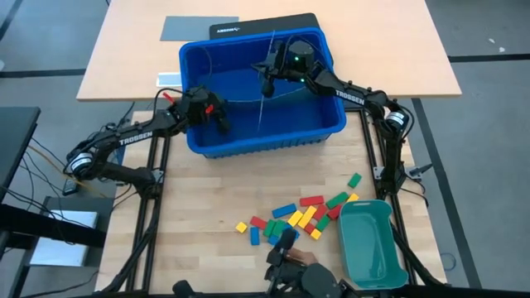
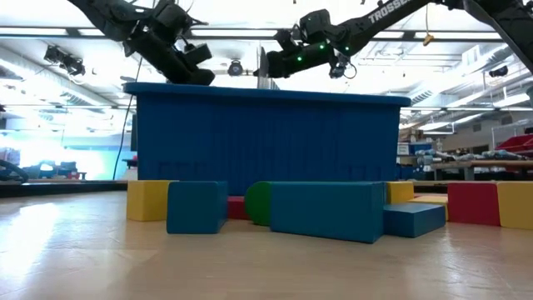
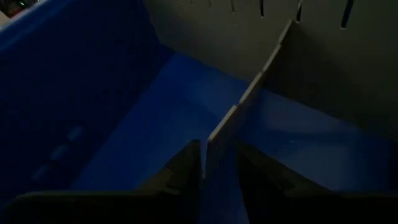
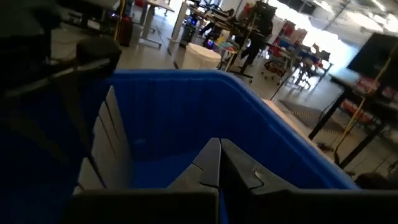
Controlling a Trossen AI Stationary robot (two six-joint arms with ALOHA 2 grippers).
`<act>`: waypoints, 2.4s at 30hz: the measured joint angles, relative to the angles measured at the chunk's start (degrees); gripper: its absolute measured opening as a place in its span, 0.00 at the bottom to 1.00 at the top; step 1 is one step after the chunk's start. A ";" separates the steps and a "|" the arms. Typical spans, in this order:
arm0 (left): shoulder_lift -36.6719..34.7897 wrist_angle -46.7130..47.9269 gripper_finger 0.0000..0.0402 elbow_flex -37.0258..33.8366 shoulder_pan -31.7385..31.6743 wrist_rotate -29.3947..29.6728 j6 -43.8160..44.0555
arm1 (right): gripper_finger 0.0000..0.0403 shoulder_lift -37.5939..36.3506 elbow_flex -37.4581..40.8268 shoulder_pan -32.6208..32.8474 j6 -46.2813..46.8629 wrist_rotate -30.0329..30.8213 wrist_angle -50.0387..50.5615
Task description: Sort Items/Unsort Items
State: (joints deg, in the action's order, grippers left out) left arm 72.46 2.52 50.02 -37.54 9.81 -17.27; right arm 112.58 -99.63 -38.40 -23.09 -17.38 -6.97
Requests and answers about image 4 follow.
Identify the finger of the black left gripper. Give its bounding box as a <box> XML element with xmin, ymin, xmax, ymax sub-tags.
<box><xmin>54</xmin><ymin>74</ymin><xmax>105</xmax><ymax>166</ymax></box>

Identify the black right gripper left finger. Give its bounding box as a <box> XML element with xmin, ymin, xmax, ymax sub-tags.
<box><xmin>167</xmin><ymin>138</ymin><xmax>222</xmax><ymax>191</ymax></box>

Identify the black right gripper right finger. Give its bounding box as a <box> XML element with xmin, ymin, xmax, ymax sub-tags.
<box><xmin>220</xmin><ymin>138</ymin><xmax>298</xmax><ymax>191</ymax></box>

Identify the long grey slotted divider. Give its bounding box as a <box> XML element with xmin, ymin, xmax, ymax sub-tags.
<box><xmin>73</xmin><ymin>85</ymin><xmax>135</xmax><ymax>195</ymax></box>

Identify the large blue plastic bin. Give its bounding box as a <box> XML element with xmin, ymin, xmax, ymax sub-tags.
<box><xmin>0</xmin><ymin>68</ymin><xmax>358</xmax><ymax>224</ymax></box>

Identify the grey floor mat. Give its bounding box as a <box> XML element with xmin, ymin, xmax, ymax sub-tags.
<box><xmin>279</xmin><ymin>99</ymin><xmax>343</xmax><ymax>131</ymax></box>

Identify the white cylindrical bin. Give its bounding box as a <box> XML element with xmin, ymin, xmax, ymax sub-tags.
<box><xmin>182</xmin><ymin>42</ymin><xmax>222</xmax><ymax>70</ymax></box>

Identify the white background desk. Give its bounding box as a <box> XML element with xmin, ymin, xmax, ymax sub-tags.
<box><xmin>136</xmin><ymin>0</ymin><xmax>175</xmax><ymax>49</ymax></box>

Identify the dark background table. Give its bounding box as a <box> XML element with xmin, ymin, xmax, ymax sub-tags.
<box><xmin>307</xmin><ymin>67</ymin><xmax>398</xmax><ymax>170</ymax></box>

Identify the black computer monitor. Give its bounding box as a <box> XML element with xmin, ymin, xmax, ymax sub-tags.
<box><xmin>346</xmin><ymin>32</ymin><xmax>398</xmax><ymax>90</ymax></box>

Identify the yellow hanging cable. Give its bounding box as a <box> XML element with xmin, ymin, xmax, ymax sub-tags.
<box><xmin>334</xmin><ymin>43</ymin><xmax>398</xmax><ymax>156</ymax></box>

